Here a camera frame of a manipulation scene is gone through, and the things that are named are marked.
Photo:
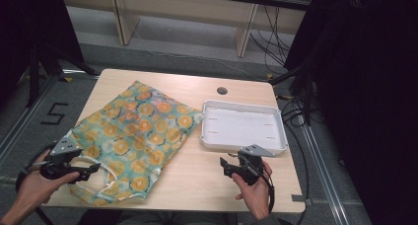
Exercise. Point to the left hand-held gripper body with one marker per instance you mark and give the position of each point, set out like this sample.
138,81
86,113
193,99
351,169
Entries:
62,149

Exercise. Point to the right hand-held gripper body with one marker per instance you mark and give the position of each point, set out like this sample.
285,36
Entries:
251,164

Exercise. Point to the white plastic tray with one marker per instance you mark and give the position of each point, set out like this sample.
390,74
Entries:
241,126

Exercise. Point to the orange print green cloth bag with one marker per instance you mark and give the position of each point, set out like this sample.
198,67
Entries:
138,136

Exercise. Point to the person's right hand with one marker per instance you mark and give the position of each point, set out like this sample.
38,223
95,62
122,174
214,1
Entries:
254,195

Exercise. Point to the person's left hand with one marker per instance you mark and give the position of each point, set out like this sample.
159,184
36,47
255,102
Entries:
34,187

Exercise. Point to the black tripod stand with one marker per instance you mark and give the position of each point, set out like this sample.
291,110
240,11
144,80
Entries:
307,87
34,73

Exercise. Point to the black curtain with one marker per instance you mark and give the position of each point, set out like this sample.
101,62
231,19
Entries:
29,21
368,87

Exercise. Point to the light wooden desk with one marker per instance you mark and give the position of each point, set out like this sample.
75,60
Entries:
184,8

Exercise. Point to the metal floor rail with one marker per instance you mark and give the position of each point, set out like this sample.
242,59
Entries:
23,119
323,175

